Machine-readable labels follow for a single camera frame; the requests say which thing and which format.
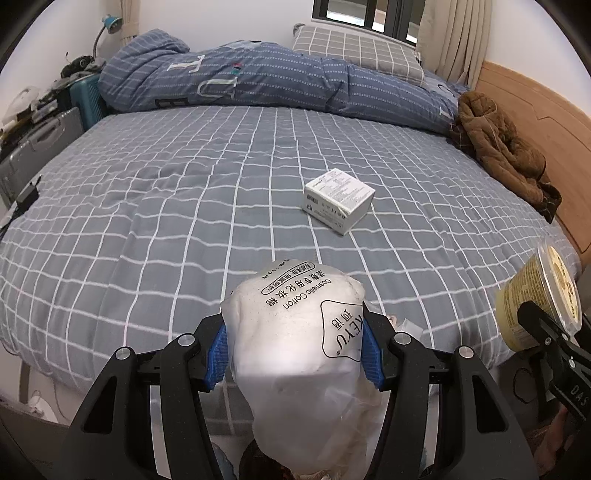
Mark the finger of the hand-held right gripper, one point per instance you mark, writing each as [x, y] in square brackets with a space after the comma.
[540, 327]

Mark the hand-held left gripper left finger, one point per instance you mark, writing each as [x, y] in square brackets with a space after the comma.
[217, 364]

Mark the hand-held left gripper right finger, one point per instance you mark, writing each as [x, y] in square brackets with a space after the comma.
[371, 364]

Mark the yellow plastic tub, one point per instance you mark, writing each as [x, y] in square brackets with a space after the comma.
[512, 300]

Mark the white cotton pad bag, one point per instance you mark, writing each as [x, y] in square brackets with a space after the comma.
[295, 346]

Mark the person's right hand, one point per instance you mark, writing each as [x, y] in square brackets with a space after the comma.
[556, 443]

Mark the grey checked bed sheet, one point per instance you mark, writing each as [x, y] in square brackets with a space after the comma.
[184, 207]

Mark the white cardboard box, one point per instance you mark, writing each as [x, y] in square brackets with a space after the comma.
[339, 198]

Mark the brown jacket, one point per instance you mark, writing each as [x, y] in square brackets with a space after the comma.
[498, 138]

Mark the wooden headboard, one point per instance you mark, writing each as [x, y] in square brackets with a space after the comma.
[545, 115]

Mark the grey suitcase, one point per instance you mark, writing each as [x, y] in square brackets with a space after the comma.
[41, 143]

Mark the blue striped duvet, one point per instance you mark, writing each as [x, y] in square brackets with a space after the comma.
[277, 78]

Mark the teal suitcase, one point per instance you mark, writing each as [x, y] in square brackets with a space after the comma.
[87, 101]

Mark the beige curtain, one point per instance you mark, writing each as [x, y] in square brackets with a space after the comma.
[455, 37]

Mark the grey checked pillow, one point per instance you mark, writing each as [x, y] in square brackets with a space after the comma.
[351, 50]

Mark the dark clothes pile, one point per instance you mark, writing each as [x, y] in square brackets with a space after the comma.
[81, 67]

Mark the dark framed window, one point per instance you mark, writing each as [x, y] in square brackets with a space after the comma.
[360, 14]

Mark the blue desk lamp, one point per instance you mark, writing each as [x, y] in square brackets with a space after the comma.
[111, 23]

